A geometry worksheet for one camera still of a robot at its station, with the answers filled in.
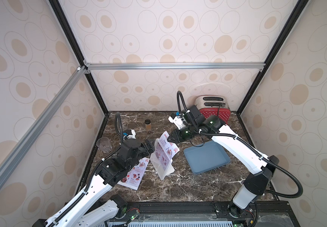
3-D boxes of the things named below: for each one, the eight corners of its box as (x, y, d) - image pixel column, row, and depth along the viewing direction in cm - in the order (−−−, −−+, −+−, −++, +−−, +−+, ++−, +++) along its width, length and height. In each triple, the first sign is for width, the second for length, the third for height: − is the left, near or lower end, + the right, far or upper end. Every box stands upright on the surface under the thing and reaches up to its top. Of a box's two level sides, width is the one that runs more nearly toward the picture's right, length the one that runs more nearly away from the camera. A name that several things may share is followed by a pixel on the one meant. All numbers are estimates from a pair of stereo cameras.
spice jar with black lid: (145, 131, 109) (144, 123, 102) (146, 126, 112) (145, 118, 105) (151, 131, 109) (150, 123, 102) (151, 127, 112) (150, 118, 105)
